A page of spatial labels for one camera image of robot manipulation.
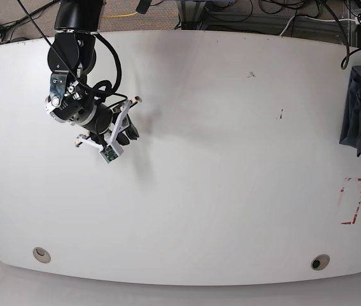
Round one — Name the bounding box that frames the left table grommet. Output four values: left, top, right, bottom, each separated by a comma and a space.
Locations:
32, 247, 51, 264

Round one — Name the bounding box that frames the red tape rectangle marking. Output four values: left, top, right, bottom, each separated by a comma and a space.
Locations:
337, 178, 361, 225

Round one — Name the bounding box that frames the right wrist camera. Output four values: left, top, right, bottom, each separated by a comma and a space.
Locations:
99, 145, 124, 164

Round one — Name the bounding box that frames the table grommet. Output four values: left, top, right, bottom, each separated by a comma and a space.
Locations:
32, 247, 51, 264
311, 254, 330, 271

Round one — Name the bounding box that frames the right table grommet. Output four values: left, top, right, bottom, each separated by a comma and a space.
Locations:
311, 254, 330, 271

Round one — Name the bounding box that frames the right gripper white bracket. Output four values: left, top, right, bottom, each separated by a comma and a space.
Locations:
74, 96, 142, 151

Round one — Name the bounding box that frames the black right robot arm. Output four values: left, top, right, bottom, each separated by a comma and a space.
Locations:
45, 1, 141, 162

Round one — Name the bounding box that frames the yellow cable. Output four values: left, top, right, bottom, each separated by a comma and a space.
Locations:
102, 11, 138, 20

